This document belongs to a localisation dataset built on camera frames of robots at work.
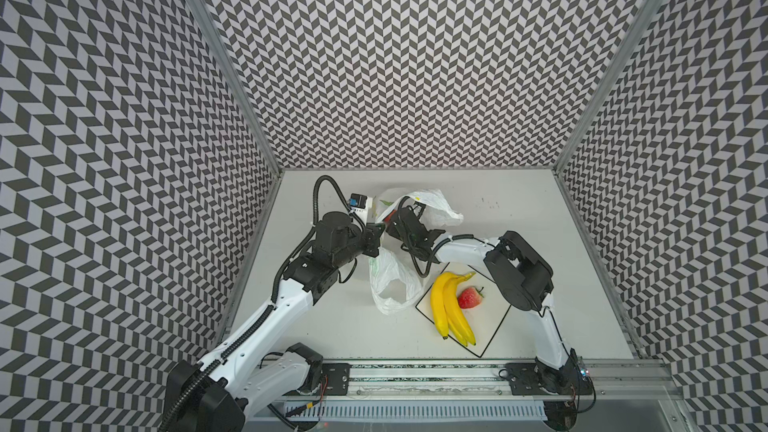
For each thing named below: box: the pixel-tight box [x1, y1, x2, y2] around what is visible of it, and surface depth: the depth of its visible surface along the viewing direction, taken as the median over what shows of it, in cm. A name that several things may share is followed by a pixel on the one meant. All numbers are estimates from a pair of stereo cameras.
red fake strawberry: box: [457, 286, 484, 309], surface depth 84 cm
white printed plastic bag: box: [375, 188, 464, 227], surface depth 77 cm
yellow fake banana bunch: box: [430, 272, 477, 347], surface depth 80 cm
